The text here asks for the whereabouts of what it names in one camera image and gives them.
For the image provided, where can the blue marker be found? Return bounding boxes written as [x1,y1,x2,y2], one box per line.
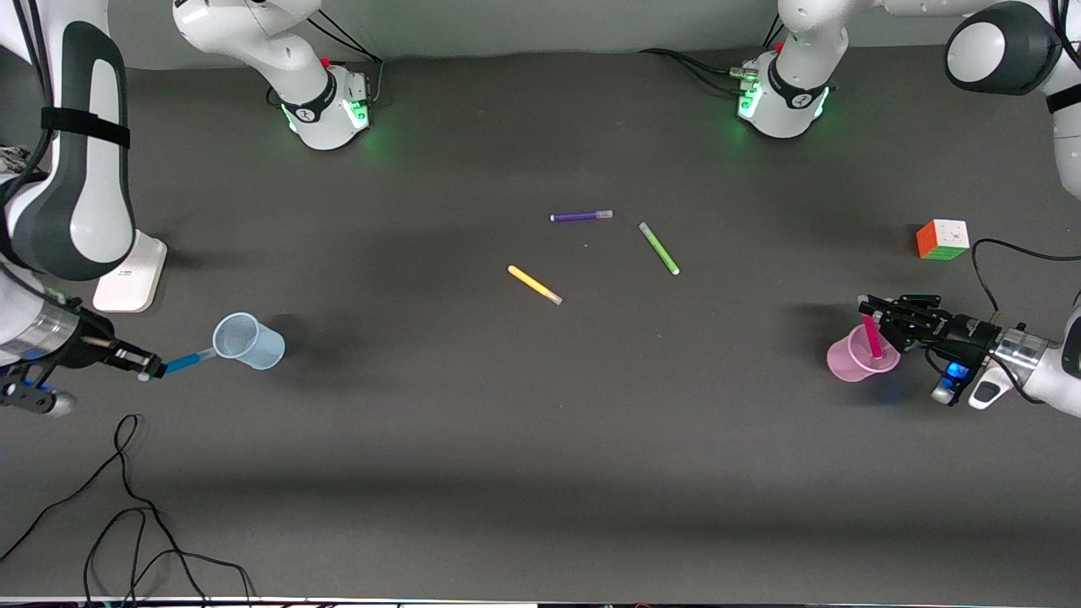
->
[138,348,219,383]

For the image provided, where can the translucent pink plastic cup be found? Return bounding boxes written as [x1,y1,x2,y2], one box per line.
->
[826,323,902,383]

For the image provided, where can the white desk stand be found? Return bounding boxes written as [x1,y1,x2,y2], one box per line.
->
[93,230,168,313]

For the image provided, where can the multicoloured puzzle cube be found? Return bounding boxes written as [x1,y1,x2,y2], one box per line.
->
[916,220,970,261]

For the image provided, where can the translucent blue plastic cup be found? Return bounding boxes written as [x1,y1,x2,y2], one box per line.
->
[212,312,286,371]

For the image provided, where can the green marker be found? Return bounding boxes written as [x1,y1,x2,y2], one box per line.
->
[638,222,681,276]

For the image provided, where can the yellow marker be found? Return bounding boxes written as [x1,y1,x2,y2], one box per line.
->
[508,265,563,306]

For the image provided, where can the dark grey table mat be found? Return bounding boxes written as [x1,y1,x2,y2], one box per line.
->
[0,34,1081,605]

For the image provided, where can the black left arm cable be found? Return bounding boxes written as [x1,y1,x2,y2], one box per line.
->
[925,238,1081,404]

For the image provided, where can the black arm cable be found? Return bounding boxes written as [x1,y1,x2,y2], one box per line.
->
[925,238,1081,404]
[0,0,64,406]

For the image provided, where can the loose black table cable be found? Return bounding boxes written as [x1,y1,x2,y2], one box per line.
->
[0,414,254,607]

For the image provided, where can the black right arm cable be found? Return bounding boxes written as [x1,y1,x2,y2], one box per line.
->
[0,0,64,406]

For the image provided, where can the black left base cables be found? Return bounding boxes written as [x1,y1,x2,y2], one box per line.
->
[638,13,790,95]

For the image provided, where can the black base cables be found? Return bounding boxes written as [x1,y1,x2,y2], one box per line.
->
[638,13,790,95]
[266,13,385,111]

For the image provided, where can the black right base cables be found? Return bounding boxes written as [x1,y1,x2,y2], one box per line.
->
[266,13,385,111]

